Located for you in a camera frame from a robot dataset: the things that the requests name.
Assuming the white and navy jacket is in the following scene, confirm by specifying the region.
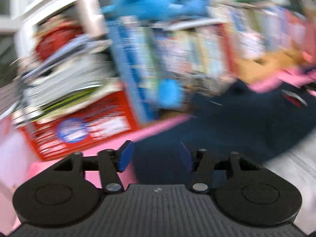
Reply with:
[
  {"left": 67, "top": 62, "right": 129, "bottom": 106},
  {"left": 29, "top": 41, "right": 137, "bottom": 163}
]
[{"left": 133, "top": 81, "right": 315, "bottom": 233}]

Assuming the red plastic crate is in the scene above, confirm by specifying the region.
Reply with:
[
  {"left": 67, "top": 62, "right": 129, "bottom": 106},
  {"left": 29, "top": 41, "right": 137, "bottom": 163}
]
[{"left": 18, "top": 90, "right": 139, "bottom": 161}]

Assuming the blue plush ball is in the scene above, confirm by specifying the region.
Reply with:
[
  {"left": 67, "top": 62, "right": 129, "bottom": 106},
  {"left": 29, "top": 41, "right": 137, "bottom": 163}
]
[{"left": 158, "top": 79, "right": 184, "bottom": 110}]

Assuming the wooden drawer organizer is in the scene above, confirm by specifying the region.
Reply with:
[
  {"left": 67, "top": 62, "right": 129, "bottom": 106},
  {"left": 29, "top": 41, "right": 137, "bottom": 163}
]
[{"left": 235, "top": 49, "right": 303, "bottom": 84}]

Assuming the stack of papers and books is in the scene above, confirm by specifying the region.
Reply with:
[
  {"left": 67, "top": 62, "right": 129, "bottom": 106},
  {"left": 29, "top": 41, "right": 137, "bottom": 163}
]
[{"left": 11, "top": 34, "right": 120, "bottom": 126}]

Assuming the row of books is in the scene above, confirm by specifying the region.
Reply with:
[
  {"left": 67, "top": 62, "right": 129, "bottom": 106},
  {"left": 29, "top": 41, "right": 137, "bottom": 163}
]
[{"left": 105, "top": 3, "right": 309, "bottom": 126}]

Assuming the blue plush toy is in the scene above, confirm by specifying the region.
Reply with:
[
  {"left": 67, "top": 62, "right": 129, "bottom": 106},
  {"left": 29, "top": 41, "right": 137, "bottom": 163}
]
[{"left": 101, "top": 0, "right": 208, "bottom": 22}]

